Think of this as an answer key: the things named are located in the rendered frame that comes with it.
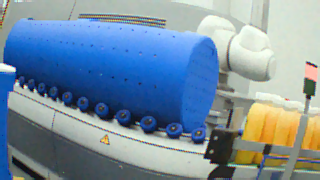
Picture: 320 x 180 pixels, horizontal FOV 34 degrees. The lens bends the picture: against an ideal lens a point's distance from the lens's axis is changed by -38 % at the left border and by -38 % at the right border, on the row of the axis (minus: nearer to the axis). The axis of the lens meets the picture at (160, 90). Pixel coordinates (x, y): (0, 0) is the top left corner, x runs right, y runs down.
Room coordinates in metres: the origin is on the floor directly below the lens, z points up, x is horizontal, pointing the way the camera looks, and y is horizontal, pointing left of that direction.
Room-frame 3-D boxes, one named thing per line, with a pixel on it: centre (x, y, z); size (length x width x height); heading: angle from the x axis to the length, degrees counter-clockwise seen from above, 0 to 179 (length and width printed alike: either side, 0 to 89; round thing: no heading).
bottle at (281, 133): (1.95, -0.41, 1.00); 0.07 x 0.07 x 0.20
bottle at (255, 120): (2.00, -0.29, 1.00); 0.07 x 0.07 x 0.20
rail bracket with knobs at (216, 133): (1.97, -0.19, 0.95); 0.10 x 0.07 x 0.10; 157
